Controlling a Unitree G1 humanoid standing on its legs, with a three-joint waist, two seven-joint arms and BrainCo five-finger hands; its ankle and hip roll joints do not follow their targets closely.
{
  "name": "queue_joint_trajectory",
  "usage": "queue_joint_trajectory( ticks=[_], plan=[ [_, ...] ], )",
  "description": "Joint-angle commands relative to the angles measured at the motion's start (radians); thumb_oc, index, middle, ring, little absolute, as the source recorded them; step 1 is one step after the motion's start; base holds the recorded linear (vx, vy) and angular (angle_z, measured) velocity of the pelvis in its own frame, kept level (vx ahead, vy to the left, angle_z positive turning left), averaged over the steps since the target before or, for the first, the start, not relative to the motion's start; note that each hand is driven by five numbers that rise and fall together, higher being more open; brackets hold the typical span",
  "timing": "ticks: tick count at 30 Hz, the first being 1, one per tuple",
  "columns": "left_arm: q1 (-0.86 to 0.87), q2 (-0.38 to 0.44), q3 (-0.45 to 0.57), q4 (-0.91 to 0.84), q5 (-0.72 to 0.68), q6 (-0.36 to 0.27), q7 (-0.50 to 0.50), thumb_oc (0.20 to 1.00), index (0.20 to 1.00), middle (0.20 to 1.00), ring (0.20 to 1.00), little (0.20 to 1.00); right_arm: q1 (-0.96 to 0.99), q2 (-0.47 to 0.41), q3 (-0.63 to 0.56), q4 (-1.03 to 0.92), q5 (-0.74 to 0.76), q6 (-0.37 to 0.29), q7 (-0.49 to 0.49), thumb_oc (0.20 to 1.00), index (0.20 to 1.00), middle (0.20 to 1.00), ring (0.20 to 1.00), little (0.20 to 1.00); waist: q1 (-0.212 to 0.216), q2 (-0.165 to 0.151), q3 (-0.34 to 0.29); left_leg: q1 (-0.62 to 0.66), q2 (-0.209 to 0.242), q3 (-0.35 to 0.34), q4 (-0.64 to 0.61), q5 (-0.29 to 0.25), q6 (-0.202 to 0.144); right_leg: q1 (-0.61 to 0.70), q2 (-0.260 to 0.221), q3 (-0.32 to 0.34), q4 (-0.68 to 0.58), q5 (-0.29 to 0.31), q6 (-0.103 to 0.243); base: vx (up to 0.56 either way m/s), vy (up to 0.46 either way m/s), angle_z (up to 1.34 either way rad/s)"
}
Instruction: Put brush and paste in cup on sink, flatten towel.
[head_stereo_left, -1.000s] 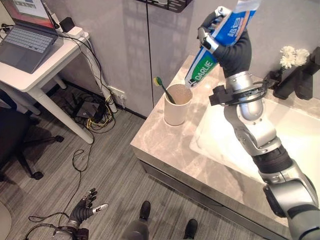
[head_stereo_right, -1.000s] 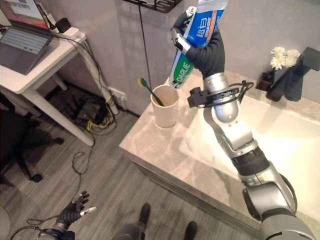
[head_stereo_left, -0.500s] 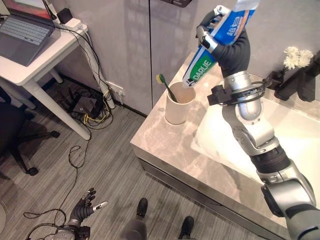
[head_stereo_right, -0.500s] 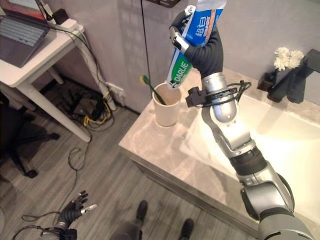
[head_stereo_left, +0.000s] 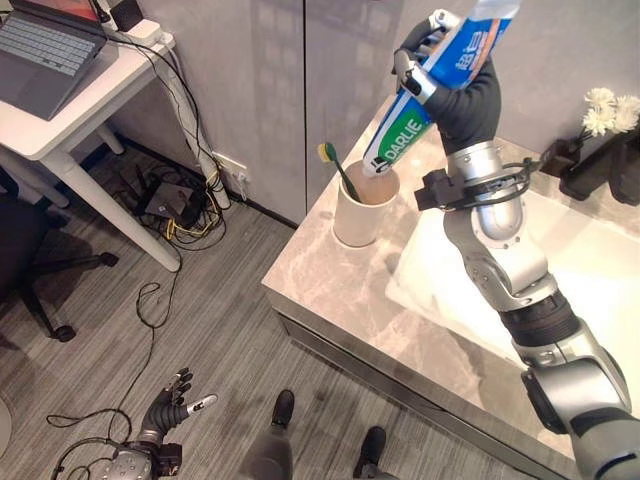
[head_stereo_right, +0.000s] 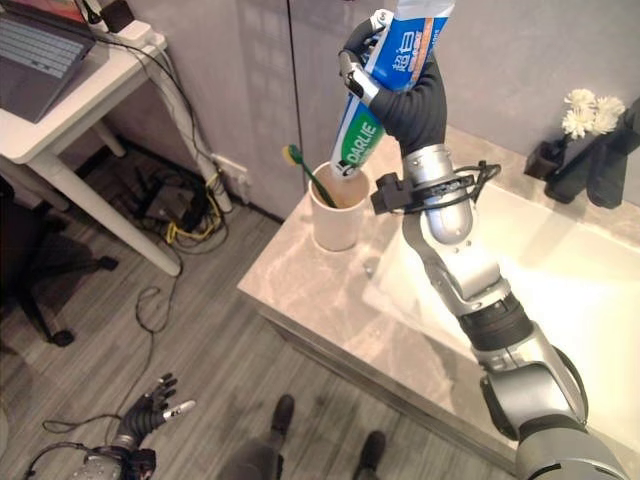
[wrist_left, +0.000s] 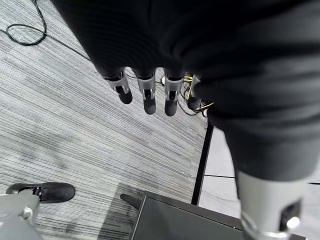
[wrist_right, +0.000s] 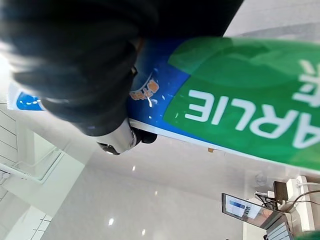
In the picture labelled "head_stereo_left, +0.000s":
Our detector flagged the dark brown vase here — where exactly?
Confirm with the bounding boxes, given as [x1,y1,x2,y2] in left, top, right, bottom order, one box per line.
[539,127,640,202]

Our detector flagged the white artificial flowers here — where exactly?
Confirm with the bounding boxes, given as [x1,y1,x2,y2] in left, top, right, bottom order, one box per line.
[581,87,640,137]

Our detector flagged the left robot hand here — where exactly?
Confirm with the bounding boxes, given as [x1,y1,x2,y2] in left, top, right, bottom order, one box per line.
[141,367,220,437]

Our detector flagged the beige ceramic cup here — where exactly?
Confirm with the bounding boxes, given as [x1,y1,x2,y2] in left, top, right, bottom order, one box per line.
[332,159,402,249]

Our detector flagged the black power adapter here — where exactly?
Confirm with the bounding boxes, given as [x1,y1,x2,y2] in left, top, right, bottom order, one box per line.
[108,0,142,32]

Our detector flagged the black office chair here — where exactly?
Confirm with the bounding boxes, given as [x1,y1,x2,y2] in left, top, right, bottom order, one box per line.
[0,167,120,344]

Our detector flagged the black router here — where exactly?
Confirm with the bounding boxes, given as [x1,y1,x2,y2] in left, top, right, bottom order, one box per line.
[130,167,211,226]

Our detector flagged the white wall socket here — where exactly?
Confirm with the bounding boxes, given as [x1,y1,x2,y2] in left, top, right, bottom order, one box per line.
[212,151,249,201]

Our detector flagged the white rectangular sink basin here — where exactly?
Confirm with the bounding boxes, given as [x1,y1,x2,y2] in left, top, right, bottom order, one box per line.
[384,188,640,401]

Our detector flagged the white power strip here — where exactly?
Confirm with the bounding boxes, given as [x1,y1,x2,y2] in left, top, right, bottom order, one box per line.
[102,17,174,47]

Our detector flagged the white desk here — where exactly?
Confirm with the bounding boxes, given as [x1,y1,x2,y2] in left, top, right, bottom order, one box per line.
[0,19,232,273]

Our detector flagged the black floor cable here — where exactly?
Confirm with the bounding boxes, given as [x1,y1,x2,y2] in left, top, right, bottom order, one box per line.
[45,49,224,451]

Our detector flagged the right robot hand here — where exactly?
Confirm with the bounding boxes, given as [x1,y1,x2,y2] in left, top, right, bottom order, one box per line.
[391,8,503,149]

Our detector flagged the marble vanity counter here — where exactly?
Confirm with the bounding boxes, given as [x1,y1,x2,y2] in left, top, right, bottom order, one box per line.
[260,107,640,476]

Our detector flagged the green yellow toothbrush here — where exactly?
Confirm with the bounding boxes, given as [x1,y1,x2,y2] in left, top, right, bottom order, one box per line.
[317,142,362,204]

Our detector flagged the blue green toothpaste tube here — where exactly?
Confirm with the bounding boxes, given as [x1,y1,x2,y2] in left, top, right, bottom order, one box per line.
[361,0,521,179]

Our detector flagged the grey laptop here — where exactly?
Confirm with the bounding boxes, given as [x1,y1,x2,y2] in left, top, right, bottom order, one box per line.
[0,0,109,122]

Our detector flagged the dark brown container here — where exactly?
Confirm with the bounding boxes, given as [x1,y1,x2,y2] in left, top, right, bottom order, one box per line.
[608,130,640,205]

